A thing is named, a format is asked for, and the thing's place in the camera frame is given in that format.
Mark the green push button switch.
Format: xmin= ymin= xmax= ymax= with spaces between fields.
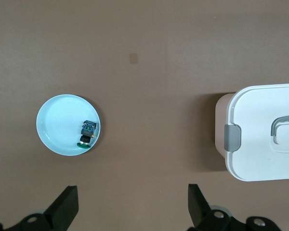
xmin=76 ymin=119 xmax=98 ymax=148

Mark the light blue round plate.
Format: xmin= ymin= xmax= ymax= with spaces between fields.
xmin=36 ymin=94 xmax=102 ymax=156

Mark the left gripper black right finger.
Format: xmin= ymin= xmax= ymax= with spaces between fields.
xmin=186 ymin=184 xmax=280 ymax=231

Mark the white lidded lunch box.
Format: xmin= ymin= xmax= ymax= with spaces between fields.
xmin=215 ymin=83 xmax=289 ymax=182

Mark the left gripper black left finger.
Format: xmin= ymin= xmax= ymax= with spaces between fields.
xmin=0 ymin=185 xmax=79 ymax=231

